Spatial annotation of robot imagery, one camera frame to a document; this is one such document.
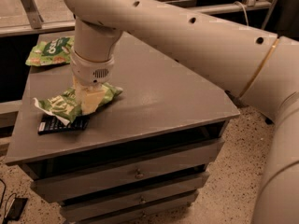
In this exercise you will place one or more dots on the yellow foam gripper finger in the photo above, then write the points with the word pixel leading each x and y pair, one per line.
pixel 88 97

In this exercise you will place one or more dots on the black device on floor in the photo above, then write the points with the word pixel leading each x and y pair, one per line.
pixel 16 209

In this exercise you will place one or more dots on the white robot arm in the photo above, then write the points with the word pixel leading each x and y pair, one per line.
pixel 258 67

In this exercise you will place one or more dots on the bottom grey drawer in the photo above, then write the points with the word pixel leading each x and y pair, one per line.
pixel 144 210

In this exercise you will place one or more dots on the top grey drawer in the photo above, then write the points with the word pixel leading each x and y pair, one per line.
pixel 63 187

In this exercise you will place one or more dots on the black flat packet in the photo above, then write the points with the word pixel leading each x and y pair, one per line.
pixel 50 124

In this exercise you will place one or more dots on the grey drawer cabinet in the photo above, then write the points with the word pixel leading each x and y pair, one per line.
pixel 163 106

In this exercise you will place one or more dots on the middle grey drawer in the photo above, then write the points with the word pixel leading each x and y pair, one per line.
pixel 134 194

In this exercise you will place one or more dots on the green snack bag white logo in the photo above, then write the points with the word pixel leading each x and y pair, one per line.
pixel 56 51

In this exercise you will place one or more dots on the black office chair base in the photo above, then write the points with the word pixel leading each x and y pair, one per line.
pixel 268 121

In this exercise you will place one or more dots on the green jalapeno chip bag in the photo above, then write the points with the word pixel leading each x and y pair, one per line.
pixel 64 106

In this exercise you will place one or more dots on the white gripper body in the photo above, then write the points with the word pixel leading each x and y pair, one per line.
pixel 91 71

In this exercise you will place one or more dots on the grey drawer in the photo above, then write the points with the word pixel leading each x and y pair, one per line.
pixel 134 194
pixel 63 187
pixel 144 210

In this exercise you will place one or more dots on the metal railing frame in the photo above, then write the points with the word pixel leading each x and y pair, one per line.
pixel 28 17

